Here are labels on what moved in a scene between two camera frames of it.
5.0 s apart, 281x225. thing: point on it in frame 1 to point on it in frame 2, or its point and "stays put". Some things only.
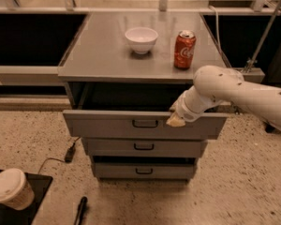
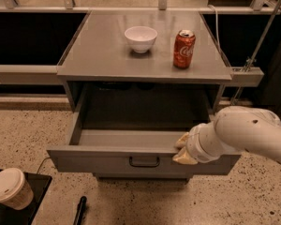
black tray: [4, 215] stays put
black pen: [81, 211] stays put
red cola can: [184, 49] stays put
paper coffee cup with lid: [10, 187] stays put
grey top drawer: [113, 124] to [131, 152]
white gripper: [184, 111] to [194, 144]
